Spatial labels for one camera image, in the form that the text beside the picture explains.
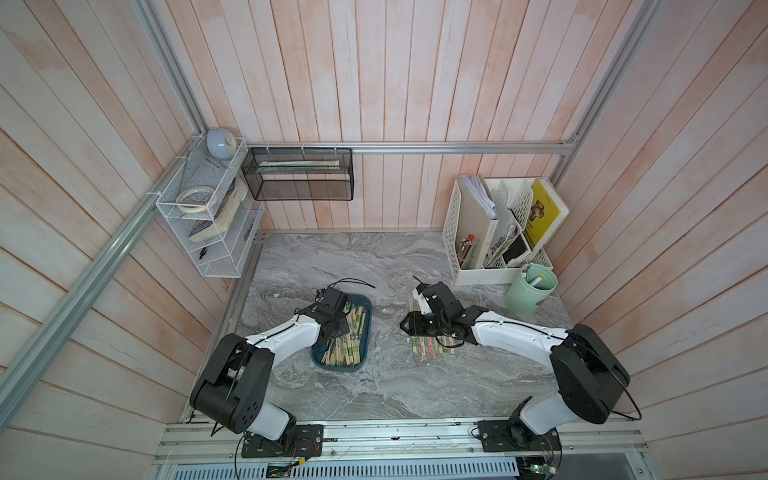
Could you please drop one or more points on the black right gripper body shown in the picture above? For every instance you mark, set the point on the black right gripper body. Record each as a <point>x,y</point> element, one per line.
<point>427,325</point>

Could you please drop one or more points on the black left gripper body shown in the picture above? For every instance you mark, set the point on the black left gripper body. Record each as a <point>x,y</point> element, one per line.
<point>341,328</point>

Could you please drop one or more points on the teal plastic storage tray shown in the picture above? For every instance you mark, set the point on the teal plastic storage tray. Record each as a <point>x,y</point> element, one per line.
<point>347,353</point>

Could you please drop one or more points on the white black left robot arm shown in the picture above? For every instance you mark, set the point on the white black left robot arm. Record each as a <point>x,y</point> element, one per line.
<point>231,390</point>

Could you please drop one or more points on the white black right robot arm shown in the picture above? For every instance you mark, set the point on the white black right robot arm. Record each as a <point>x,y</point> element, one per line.
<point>590,379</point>

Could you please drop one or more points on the bundle of coloured folders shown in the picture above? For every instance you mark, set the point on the bundle of coloured folders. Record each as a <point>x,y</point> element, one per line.
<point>466,251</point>

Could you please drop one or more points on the mint green pen cup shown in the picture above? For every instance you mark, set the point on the mint green pen cup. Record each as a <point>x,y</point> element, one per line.
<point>522,299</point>

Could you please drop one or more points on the white file organizer rack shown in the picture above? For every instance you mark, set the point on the white file organizer rack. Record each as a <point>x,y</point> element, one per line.
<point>513,198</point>

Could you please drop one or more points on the black booklet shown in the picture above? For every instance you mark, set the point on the black booklet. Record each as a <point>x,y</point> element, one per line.
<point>517,252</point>

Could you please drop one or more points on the white papers in organizer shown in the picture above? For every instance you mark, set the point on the white papers in organizer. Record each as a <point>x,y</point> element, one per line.
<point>476,187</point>

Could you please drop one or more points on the old book on shelf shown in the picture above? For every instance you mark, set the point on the old book on shelf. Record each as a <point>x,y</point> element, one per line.
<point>224,216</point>

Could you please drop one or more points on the yellow book with animal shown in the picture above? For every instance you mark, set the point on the yellow book with animal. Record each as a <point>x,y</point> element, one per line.
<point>547,213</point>

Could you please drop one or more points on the roll of tape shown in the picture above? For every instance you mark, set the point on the roll of tape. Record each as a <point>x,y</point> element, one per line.
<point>194,200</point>

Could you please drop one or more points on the small grey globe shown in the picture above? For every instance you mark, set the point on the small grey globe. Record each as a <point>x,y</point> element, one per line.
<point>221,144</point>

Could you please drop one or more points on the black mesh wall basket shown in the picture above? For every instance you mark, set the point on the black mesh wall basket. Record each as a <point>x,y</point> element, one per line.
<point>299,173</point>

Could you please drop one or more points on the white wire wall shelf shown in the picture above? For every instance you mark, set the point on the white wire wall shelf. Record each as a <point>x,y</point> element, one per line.
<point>218,257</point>

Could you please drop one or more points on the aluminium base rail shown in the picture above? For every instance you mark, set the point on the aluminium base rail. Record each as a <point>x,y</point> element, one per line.
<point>445,448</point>

